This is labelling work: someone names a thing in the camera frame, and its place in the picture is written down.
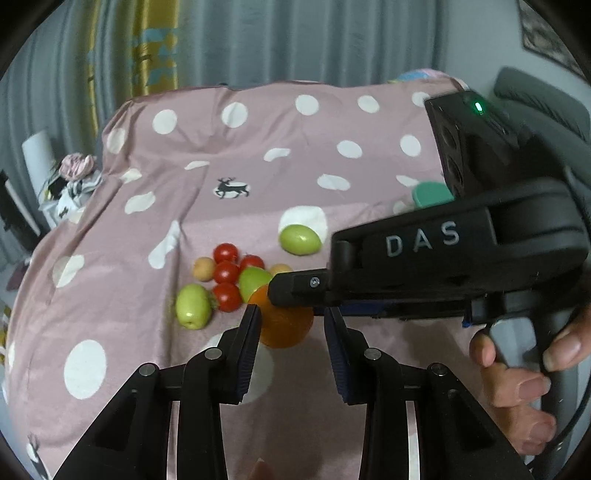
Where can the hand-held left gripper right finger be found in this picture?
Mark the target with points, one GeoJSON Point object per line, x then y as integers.
{"type": "Point", "coordinates": [333, 350]}

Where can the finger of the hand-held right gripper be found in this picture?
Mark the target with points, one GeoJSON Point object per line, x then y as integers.
{"type": "Point", "coordinates": [295, 288]}

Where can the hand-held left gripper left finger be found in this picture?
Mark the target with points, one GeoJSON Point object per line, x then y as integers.
{"type": "Point", "coordinates": [249, 344]}

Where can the brown longan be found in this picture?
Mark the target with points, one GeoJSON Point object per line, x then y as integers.
{"type": "Point", "coordinates": [204, 269]}
{"type": "Point", "coordinates": [280, 269]}

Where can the orange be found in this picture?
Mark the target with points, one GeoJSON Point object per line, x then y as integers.
{"type": "Point", "coordinates": [286, 330]}

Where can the green jujube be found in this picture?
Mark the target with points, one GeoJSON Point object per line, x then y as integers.
{"type": "Point", "coordinates": [193, 306]}
{"type": "Point", "coordinates": [300, 239]}
{"type": "Point", "coordinates": [253, 281]}

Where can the teal plate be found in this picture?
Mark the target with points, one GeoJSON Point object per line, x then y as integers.
{"type": "Point", "coordinates": [431, 194]}

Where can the person's right hand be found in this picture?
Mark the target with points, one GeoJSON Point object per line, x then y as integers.
{"type": "Point", "coordinates": [512, 397]}

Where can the red cherry tomato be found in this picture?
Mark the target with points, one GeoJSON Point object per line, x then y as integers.
{"type": "Point", "coordinates": [226, 272]}
{"type": "Point", "coordinates": [227, 296]}
{"type": "Point", "coordinates": [252, 262]}
{"type": "Point", "coordinates": [226, 253]}

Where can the pink polka-dot blanket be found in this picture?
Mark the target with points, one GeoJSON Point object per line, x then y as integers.
{"type": "Point", "coordinates": [323, 138]}

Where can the grey padded chair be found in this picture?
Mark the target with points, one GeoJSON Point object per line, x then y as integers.
{"type": "Point", "coordinates": [531, 92]}

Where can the pastel printed pillow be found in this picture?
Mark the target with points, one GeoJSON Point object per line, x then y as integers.
{"type": "Point", "coordinates": [418, 74]}

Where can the grey curtain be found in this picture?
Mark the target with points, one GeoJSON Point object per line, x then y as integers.
{"type": "Point", "coordinates": [300, 41]}
{"type": "Point", "coordinates": [41, 92]}

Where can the pink crumpled cloth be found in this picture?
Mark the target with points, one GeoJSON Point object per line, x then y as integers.
{"type": "Point", "coordinates": [76, 166]}

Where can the white lampshade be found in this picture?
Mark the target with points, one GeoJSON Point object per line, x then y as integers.
{"type": "Point", "coordinates": [37, 147]}

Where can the yellow patterned curtain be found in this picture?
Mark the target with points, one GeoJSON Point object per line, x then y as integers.
{"type": "Point", "coordinates": [134, 46]}

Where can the framed wall picture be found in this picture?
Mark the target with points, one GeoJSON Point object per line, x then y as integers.
{"type": "Point", "coordinates": [540, 27]}

